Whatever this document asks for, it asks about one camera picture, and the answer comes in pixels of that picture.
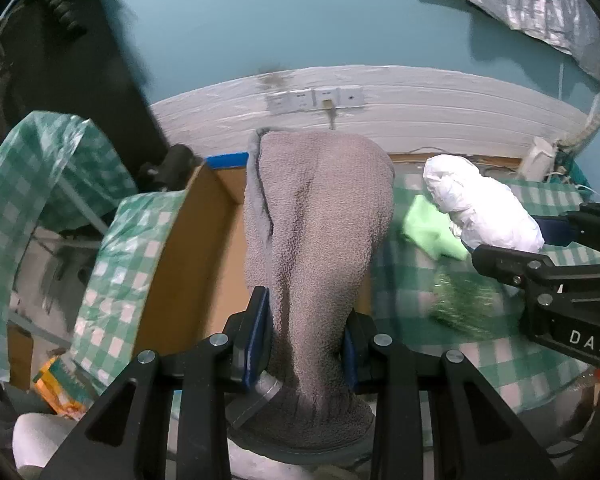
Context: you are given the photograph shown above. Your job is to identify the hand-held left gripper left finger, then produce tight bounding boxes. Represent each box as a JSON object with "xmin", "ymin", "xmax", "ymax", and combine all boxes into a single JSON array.
[{"xmin": 40, "ymin": 285, "xmax": 273, "ymax": 480}]

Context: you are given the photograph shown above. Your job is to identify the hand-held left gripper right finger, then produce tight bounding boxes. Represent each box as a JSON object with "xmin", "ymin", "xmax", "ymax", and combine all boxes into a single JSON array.
[{"xmin": 342, "ymin": 309, "xmax": 561, "ymax": 480}]

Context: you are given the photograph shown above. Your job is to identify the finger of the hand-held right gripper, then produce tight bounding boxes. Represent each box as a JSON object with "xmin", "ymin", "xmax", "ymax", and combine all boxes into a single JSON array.
[
  {"xmin": 535, "ymin": 202, "xmax": 600, "ymax": 256},
  {"xmin": 471, "ymin": 244, "xmax": 561, "ymax": 288}
]

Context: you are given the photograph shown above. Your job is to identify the white plastic bag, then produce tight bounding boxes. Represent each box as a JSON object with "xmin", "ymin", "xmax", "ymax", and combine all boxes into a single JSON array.
[{"xmin": 422, "ymin": 155, "xmax": 546, "ymax": 253}]

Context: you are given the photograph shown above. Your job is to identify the light green cloth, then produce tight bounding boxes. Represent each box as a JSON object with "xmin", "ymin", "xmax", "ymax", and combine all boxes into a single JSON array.
[{"xmin": 401, "ymin": 194, "xmax": 471, "ymax": 262}]

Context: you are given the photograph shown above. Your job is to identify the blue cardboard box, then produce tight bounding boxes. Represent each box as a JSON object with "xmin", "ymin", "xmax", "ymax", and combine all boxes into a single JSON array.
[{"xmin": 139, "ymin": 152, "xmax": 376, "ymax": 361}]

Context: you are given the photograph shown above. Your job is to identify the grey terry towel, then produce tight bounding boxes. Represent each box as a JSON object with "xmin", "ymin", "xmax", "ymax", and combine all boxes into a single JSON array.
[{"xmin": 242, "ymin": 127, "xmax": 396, "ymax": 453}]

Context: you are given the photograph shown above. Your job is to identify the green checked tablecloth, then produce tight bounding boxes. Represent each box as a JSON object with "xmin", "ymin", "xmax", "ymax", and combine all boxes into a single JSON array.
[{"xmin": 370, "ymin": 172, "xmax": 600, "ymax": 411}]

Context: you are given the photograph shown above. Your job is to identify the white plastic device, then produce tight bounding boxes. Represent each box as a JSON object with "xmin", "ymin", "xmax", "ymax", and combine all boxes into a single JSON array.
[{"xmin": 522, "ymin": 136, "xmax": 562, "ymax": 179}]

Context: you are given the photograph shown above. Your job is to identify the crumpled green checked plastic sheet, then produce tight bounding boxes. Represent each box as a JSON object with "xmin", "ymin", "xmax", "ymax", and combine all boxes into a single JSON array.
[{"xmin": 0, "ymin": 110, "xmax": 187, "ymax": 403}]

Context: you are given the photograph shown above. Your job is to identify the small black object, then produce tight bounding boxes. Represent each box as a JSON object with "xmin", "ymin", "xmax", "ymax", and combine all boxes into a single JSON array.
[{"xmin": 139, "ymin": 143, "xmax": 204, "ymax": 194}]

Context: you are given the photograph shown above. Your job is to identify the orange snack packet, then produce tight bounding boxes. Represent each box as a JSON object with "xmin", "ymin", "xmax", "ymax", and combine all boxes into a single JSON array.
[{"xmin": 31, "ymin": 354, "xmax": 95, "ymax": 419}]

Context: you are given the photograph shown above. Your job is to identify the silver foil sheet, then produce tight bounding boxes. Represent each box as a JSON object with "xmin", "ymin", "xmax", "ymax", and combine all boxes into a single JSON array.
[{"xmin": 461, "ymin": 0, "xmax": 600, "ymax": 85}]

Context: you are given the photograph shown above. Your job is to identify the white paper roll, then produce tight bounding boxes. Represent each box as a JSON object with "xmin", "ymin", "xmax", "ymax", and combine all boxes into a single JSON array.
[{"xmin": 11, "ymin": 411, "xmax": 88, "ymax": 472}]

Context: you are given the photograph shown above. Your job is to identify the large black cloth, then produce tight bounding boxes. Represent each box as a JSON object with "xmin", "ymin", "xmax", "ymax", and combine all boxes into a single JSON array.
[{"xmin": 0, "ymin": 0, "xmax": 171, "ymax": 196}]

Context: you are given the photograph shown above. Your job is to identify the corrugated white hose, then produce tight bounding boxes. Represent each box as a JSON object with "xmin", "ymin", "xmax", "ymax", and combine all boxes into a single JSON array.
[{"xmin": 564, "ymin": 89, "xmax": 600, "ymax": 152}]

